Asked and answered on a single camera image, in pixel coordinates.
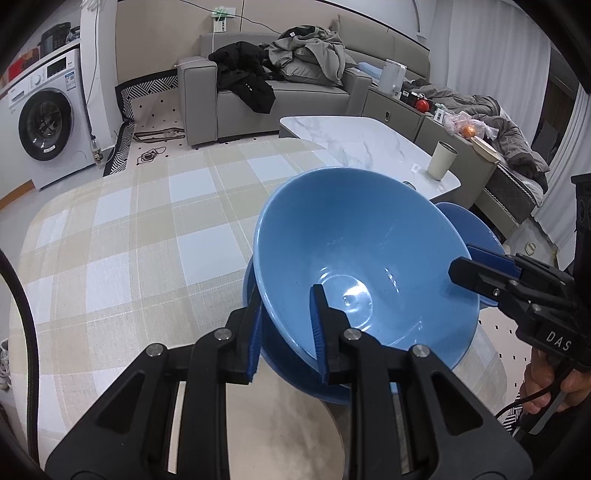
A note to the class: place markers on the white sneaker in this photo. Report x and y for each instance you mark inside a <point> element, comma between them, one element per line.
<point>4,364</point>

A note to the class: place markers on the white washing machine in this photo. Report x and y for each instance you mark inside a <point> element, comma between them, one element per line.
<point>46,120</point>

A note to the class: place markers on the white marble coffee table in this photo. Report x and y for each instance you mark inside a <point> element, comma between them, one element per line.
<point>360,143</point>

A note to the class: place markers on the grey sofa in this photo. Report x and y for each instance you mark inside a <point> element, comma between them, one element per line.
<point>203,101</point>

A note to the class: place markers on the plastic bag with orange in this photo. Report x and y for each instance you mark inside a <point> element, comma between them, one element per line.
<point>466,123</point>

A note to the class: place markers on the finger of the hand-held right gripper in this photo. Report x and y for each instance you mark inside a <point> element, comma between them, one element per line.
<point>494,261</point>
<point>475,277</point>

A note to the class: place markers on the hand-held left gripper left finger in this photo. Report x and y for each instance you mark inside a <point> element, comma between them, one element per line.
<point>254,341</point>

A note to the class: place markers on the white wall charger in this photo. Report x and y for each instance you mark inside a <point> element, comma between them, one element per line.
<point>219,25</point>

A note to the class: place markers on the white cup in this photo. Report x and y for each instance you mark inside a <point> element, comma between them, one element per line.
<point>441,161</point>

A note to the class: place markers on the person's right hand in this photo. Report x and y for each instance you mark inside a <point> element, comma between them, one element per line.
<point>538,387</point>

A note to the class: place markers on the grey blanket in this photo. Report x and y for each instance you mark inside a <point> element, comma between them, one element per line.
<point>508,134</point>

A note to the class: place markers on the white tabletop appliance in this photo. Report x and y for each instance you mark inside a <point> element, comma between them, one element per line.
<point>392,78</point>

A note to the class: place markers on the red apple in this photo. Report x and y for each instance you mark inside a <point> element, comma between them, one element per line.
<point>423,105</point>

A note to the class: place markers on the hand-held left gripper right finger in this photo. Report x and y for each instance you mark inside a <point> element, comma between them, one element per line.
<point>318,337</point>

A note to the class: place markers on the black rice cooker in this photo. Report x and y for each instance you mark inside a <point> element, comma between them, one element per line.
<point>57,39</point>

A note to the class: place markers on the black jacket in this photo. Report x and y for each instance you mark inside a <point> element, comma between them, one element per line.
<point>244,78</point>

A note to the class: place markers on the checked beige tablecloth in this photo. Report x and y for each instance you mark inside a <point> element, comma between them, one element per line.
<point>138,258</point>

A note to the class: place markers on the grey jacket pile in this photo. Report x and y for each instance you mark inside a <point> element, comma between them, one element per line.
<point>309,55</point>

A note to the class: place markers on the black patterned rug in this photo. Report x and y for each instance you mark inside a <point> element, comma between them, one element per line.
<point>138,92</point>

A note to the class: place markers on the red box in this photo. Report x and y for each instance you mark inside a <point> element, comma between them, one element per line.
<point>21,64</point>

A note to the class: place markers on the blue bowl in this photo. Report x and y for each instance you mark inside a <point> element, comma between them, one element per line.
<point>475,226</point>
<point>286,364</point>
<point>369,249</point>

